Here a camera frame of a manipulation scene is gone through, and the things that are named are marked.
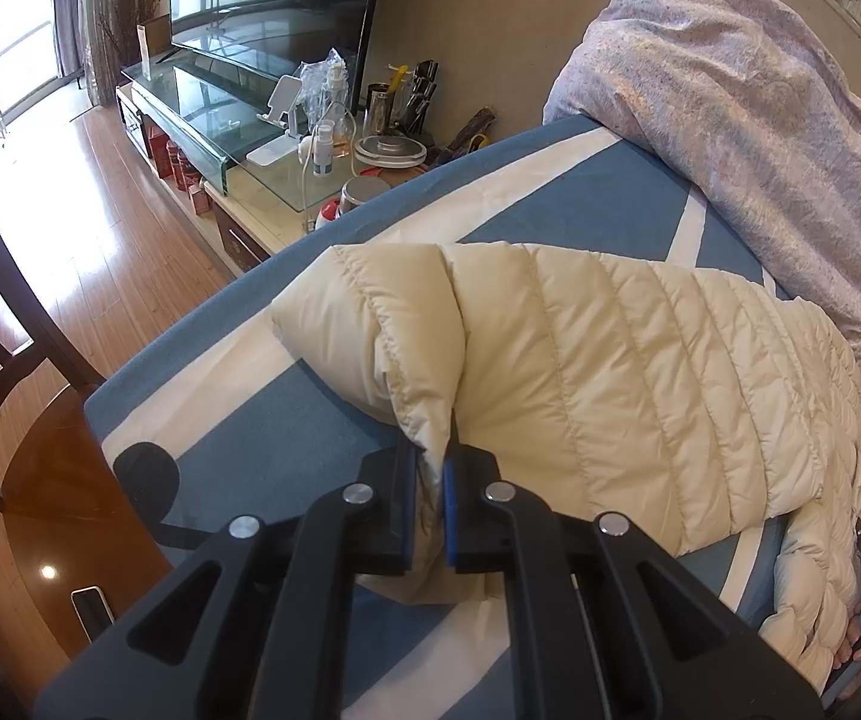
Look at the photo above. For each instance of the flat screen television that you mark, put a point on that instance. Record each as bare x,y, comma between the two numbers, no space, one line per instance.
273,0

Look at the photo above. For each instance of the white phone stand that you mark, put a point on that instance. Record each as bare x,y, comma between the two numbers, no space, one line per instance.
284,101

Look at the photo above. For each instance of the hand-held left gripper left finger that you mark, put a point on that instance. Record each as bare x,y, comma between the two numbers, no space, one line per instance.
408,525

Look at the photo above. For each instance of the glass cup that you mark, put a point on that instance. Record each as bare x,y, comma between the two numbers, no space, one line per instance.
379,109

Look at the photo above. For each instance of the pink floral duvet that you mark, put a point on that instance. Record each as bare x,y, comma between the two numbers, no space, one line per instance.
738,127

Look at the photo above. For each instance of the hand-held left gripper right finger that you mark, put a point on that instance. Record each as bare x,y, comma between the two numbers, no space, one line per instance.
451,521

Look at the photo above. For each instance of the white spray bottle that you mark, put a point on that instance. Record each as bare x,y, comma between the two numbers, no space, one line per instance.
323,154

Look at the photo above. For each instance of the round wooden table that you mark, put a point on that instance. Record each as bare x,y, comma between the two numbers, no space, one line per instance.
63,487

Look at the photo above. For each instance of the round white kitchen scale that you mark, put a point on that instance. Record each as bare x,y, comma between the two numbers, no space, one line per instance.
391,148

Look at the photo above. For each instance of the blue and white bed sheet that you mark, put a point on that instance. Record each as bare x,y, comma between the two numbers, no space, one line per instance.
550,187

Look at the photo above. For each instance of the brown pouch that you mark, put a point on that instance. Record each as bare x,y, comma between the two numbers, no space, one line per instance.
468,136

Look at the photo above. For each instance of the row of red boxes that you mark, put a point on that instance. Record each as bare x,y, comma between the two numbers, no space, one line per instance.
179,165

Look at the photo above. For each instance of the black knife block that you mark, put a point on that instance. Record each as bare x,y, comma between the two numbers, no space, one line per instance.
419,97

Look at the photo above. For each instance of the glass television riser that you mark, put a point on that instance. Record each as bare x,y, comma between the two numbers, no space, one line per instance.
198,101

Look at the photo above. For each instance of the glass tv stand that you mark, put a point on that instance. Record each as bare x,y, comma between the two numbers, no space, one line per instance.
250,219

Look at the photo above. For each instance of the smartphone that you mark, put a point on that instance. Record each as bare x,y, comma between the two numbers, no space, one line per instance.
93,613

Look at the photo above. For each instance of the metal cup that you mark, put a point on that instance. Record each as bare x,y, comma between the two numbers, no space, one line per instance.
363,193

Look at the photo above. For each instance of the cream puffer jacket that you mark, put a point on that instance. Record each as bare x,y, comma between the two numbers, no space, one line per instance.
588,390

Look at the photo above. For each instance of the clear plastic bag of bottles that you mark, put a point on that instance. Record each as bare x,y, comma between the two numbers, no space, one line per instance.
325,82

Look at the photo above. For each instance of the grey curtain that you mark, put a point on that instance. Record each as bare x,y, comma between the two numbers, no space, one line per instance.
100,15

